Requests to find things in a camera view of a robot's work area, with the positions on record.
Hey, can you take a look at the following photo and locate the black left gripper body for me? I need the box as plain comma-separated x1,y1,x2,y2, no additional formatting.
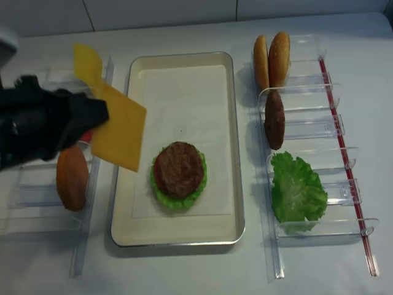
1,76,74,170

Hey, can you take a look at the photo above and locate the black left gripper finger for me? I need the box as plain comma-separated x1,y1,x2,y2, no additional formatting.
60,89,109,149

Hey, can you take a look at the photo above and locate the yellow cheese slice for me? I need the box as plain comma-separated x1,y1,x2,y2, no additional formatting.
74,44,103,96
91,83,147,172

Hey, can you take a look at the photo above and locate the red tomato slice in rack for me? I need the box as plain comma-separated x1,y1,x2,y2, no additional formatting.
79,130,93,144

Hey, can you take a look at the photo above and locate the yellow cheese slice in rack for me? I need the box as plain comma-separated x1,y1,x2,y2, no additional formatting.
74,44,103,96

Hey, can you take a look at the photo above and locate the tomato slice in stack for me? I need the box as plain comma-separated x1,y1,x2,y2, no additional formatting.
153,154,165,192

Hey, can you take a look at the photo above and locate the cooked meat patty on stack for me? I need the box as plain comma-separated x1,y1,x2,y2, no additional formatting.
158,141,205,200

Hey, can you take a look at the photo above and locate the lettuce leaf in stack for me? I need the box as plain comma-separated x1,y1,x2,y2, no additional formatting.
150,147,208,211

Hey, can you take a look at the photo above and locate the upright meat patty in rack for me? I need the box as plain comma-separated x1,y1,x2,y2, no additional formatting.
264,90,285,150

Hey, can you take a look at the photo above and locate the green lettuce leaf in rack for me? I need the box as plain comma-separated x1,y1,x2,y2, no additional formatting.
271,151,328,235

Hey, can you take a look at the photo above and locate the brown bun in left rack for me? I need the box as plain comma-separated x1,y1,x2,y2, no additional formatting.
56,145,89,212

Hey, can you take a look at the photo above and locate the clear acrylic left rack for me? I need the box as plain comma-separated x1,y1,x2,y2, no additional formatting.
1,67,104,275

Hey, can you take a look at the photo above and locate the clear acrylic rack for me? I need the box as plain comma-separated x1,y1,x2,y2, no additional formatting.
240,35,379,281
1,67,104,275

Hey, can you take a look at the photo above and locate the white paper liner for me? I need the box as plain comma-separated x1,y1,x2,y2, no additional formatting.
131,65,233,218

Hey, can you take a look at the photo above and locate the cream metal tray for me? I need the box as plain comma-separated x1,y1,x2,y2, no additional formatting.
110,52,245,247

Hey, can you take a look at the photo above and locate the left bun half right rack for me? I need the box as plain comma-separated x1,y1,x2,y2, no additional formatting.
253,35,270,90

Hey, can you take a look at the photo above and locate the bun half rack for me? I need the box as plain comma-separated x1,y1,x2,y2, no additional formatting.
268,31,290,87
253,35,270,90

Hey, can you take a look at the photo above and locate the clear acrylic right rack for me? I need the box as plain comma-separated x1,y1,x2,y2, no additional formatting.
240,35,379,281

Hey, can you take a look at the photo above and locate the red rail strip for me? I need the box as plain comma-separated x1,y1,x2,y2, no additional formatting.
318,57,379,277

